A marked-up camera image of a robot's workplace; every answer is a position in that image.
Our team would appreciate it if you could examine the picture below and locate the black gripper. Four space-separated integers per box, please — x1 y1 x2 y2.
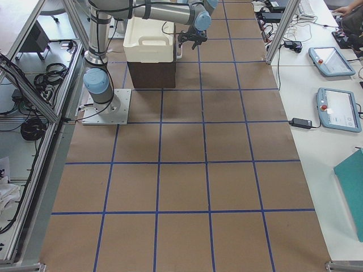
178 29 207 50

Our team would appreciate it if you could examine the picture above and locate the dark wooden drawer cabinet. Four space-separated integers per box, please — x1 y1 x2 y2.
127 62 176 89

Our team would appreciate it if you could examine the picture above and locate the person hand at desk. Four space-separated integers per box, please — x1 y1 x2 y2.
334 6 352 16

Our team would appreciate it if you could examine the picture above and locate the cream plastic tray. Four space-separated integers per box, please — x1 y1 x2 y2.
123 17 175 63

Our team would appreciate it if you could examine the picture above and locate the black power adapter brick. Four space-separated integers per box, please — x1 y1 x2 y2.
289 118 313 129

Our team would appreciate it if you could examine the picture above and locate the blue teach pendant far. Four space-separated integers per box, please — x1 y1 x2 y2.
308 46 356 77

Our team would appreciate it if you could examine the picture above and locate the blue teach pendant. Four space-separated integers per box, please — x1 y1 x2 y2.
316 87 362 133
308 46 356 77

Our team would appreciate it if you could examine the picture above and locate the blue teach pendant near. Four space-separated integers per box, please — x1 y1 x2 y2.
316 87 362 133

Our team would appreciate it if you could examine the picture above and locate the teal folder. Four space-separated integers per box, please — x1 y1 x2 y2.
334 148 362 242

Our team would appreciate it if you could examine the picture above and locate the aluminium frame post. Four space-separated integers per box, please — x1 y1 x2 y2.
265 0 300 65

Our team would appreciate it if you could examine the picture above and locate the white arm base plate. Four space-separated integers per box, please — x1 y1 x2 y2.
81 89 132 125

